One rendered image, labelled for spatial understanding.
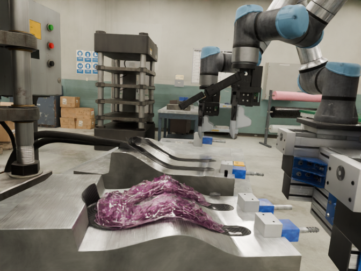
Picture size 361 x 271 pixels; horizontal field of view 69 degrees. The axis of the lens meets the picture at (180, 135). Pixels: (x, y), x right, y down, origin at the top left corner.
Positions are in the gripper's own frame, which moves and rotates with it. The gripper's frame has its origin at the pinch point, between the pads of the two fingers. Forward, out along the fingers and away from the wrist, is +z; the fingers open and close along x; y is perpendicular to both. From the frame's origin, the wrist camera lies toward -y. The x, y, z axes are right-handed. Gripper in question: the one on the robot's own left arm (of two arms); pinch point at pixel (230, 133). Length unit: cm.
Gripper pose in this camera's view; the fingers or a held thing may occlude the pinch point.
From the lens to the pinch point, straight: 80.7
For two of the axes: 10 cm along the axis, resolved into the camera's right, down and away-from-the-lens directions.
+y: 9.8, 0.8, -1.7
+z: -0.5, 9.8, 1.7
